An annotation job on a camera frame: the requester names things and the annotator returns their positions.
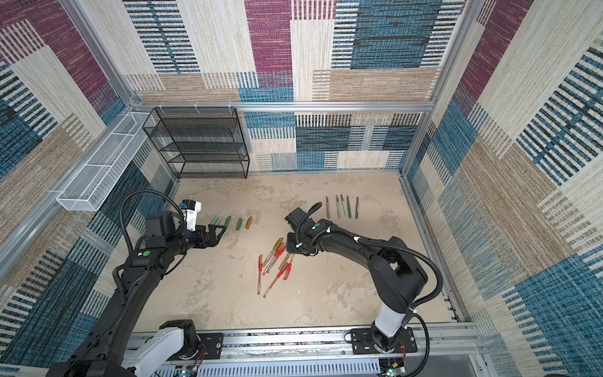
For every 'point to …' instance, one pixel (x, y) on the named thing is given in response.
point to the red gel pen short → (287, 271)
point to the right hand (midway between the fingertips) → (293, 250)
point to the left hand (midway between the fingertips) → (213, 224)
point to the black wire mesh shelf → (200, 142)
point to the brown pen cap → (248, 222)
